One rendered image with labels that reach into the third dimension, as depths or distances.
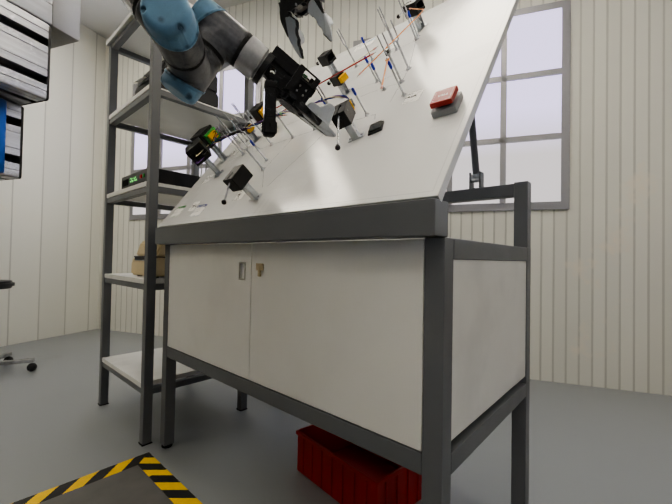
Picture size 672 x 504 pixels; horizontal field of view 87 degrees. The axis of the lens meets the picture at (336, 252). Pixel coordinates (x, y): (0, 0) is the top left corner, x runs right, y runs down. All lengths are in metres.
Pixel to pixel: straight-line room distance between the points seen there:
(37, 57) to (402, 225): 0.55
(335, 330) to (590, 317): 2.11
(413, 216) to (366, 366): 0.33
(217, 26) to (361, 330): 0.67
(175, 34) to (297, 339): 0.67
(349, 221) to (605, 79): 2.41
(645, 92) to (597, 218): 0.79
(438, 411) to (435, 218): 0.34
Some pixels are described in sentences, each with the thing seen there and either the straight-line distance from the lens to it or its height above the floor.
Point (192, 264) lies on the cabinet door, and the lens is 1.37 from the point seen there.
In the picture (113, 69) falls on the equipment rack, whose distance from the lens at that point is 2.33.
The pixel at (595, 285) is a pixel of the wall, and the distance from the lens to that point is 2.72.
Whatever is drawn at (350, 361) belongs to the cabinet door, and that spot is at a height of 0.53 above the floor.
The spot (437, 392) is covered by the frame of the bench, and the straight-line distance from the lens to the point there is 0.71.
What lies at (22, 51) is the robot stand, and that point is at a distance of 0.57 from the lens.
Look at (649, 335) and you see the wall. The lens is 2.83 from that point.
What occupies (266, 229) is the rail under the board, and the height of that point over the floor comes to 0.83.
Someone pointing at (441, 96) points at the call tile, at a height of 1.11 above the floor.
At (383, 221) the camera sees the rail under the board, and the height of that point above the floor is 0.83.
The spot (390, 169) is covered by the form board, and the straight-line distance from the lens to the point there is 0.78.
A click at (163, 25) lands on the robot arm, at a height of 1.10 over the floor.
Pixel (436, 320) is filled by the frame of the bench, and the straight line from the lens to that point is 0.68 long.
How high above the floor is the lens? 0.76
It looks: 1 degrees up
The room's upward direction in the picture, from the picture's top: 1 degrees clockwise
